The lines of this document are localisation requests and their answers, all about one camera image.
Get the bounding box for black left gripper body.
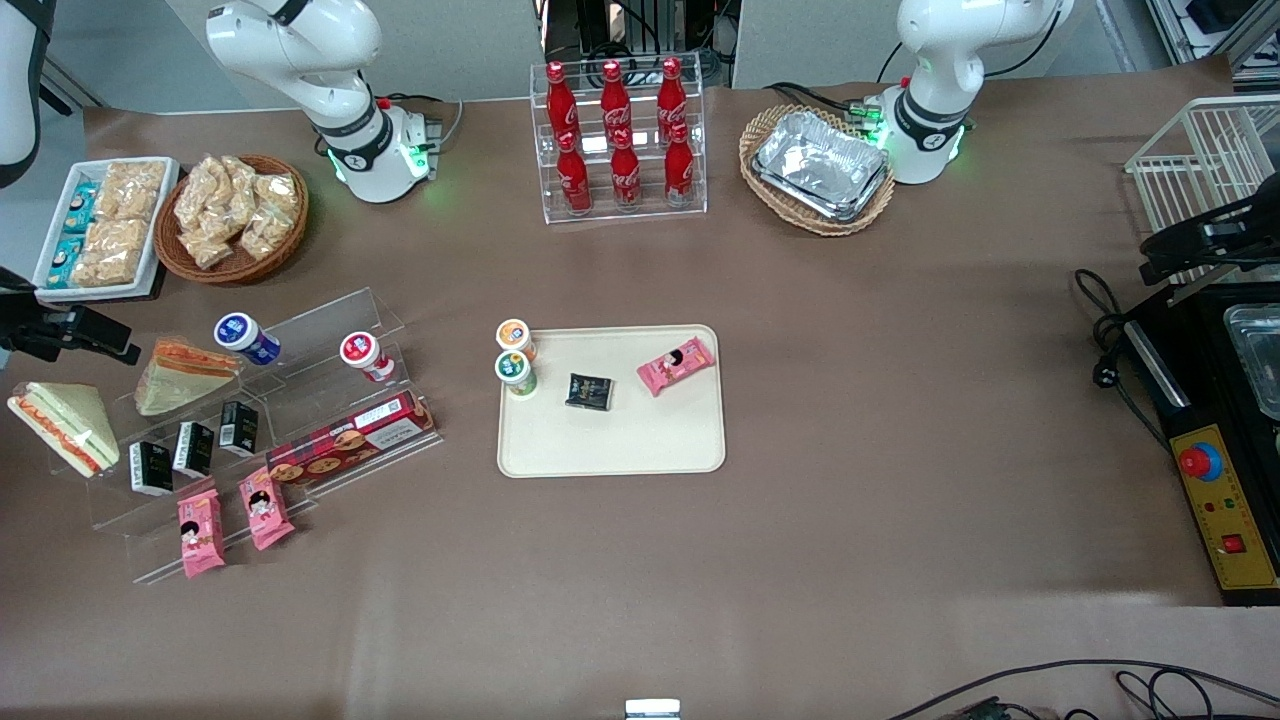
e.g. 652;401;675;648
1198;189;1280;264

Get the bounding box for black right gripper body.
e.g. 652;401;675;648
0;267;75;364

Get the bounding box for triangle sandwich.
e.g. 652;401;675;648
133;337;243;418
7;381;122;480

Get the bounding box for aluminium foil tray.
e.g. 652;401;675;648
751;110;892;224

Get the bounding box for beige plastic tray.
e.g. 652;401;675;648
497;323;727;479

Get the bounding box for white rectangular dish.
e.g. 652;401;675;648
30;157;182;304

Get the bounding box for tan rice cracker pack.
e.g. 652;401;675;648
72;218;152;289
96;161;167;223

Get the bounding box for metal pan in machine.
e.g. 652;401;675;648
1221;304;1280;422

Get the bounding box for clear puffed snack bag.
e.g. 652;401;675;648
252;172;301;216
205;155;257;201
180;225;237;271
215;190;256;237
175;160;223;226
238;205;293;261

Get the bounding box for blue lid cup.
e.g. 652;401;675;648
213;312;283;367

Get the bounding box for small black carton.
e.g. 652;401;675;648
128;441;175;497
172;421;215;478
218;400;260;458

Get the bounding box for brown wicker basket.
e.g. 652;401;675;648
155;153;310;287

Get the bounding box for red emergency button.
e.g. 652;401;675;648
1177;441;1224;484

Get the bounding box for metal background shelf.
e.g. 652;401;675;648
1143;0;1280;97

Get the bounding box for pink snack packet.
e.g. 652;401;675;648
637;336;718;398
238;467;297;552
177;487;227;580

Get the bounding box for clear acrylic stepped shelf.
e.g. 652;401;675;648
12;287;447;586

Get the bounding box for red lid cup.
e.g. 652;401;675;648
339;331;398;385

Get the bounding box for red cookie box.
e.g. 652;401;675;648
266;390;439;488

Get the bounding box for black sealing machine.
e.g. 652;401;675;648
1118;280;1280;609

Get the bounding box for light wicker basket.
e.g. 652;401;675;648
738;104;897;238

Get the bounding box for orange lid cup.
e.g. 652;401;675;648
496;318;538;363

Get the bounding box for green lid cup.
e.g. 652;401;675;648
494;350;539;399

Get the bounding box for clear acrylic bottle rack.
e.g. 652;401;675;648
529;58;710;227

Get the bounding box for black snack packet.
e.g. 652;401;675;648
564;372;614;413

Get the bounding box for red cola bottle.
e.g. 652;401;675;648
663;122;697;207
545;61;580;143
609;127;644;210
599;60;632;138
555;130;594;215
656;56;689;133

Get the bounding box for black background equipment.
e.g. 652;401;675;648
541;0;743;89

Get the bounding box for white wire basket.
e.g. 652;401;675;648
1124;95;1280;288

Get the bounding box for black power cable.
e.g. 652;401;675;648
1074;267;1177;453

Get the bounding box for long black cable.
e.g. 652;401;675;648
885;657;1280;720

